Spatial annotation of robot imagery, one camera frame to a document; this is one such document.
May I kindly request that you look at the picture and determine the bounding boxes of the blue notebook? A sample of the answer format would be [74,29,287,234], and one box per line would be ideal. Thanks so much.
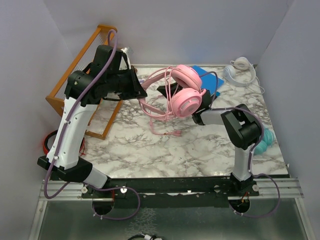
[192,65,225,97]

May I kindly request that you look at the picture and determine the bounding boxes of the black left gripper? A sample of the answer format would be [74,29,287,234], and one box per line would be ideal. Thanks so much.
[106,64,148,100]

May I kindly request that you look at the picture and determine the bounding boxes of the black front mounting rail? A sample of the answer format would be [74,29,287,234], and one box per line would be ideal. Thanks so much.
[81,176,259,209]

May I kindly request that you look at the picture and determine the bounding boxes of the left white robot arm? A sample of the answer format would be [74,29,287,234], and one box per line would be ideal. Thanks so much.
[37,45,147,198]

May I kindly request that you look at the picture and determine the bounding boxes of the white headphones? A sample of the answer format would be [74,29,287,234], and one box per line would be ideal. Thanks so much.
[223,56,265,95]

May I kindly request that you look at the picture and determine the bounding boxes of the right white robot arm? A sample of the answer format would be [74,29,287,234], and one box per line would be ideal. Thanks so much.
[192,91,263,196]

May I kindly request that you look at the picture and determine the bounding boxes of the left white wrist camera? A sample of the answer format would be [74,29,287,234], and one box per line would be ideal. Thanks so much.
[120,47,133,59]

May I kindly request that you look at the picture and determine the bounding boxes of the teal cat-ear headphones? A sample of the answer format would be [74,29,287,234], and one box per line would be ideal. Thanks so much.
[254,128,275,155]

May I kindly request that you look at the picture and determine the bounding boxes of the red black headphones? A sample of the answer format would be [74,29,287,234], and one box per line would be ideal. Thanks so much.
[42,129,86,157]

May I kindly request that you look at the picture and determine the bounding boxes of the pink cat-ear headphones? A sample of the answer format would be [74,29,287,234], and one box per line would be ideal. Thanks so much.
[138,64,206,137]

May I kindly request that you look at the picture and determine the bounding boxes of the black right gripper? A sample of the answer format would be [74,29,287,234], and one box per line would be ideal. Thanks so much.
[157,79,199,111]

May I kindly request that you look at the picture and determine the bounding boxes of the wooden tiered shelf rack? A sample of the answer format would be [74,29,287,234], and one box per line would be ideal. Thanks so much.
[45,24,118,124]

